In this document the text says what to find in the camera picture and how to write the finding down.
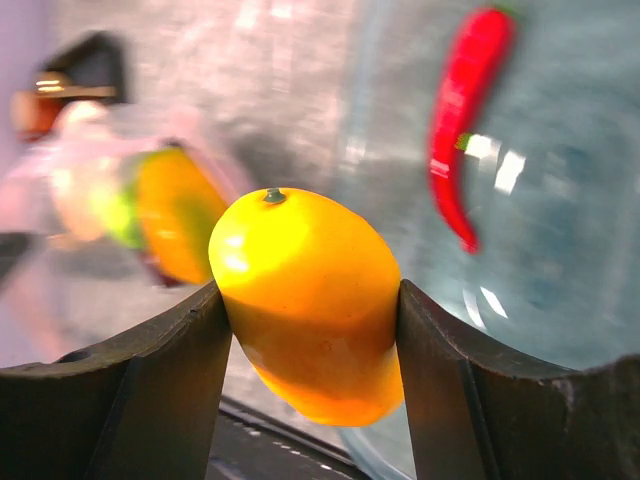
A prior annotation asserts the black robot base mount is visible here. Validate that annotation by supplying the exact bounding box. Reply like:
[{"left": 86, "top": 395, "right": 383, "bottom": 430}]
[{"left": 205, "top": 396, "right": 368, "bottom": 480}]

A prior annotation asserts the yellow orange mango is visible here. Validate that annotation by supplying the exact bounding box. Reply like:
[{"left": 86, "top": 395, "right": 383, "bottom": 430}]
[{"left": 209, "top": 188, "right": 404, "bottom": 427}]

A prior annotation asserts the black rectangular tray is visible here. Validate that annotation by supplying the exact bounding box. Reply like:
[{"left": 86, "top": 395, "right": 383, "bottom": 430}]
[{"left": 36, "top": 31, "right": 130, "bottom": 104}]

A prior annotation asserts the small orange cup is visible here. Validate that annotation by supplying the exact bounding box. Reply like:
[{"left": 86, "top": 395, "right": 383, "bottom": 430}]
[{"left": 10, "top": 90, "right": 63, "bottom": 142}]

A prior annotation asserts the gold spoon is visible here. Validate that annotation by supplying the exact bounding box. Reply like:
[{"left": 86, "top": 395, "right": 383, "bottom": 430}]
[{"left": 35, "top": 71, "right": 116, "bottom": 98}]

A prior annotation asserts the orange green mango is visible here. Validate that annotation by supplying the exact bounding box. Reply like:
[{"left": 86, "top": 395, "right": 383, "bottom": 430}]
[{"left": 94, "top": 147, "right": 229, "bottom": 285}]

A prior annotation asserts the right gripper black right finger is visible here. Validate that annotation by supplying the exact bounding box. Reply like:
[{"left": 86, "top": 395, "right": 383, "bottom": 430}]
[{"left": 397, "top": 281, "right": 639, "bottom": 479}]

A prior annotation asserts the clear zip top bag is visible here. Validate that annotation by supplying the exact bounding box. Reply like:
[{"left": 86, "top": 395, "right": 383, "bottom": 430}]
[{"left": 1, "top": 101, "right": 254, "bottom": 367}]

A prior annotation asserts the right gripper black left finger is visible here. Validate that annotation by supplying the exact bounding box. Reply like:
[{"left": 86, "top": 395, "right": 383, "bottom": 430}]
[{"left": 1, "top": 284, "right": 231, "bottom": 479}]

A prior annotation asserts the red chili pepper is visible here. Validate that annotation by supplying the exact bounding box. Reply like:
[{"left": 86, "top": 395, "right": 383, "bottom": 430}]
[{"left": 426, "top": 3, "right": 517, "bottom": 254}]

